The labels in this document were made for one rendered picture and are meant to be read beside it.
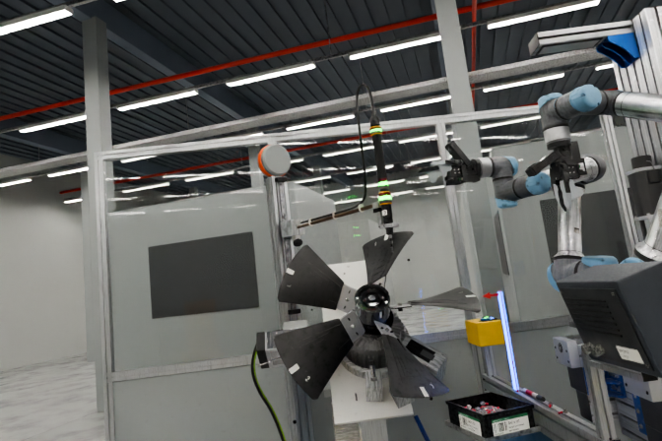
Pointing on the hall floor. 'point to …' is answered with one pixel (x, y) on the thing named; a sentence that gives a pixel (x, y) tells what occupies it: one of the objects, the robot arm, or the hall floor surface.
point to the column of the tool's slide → (297, 407)
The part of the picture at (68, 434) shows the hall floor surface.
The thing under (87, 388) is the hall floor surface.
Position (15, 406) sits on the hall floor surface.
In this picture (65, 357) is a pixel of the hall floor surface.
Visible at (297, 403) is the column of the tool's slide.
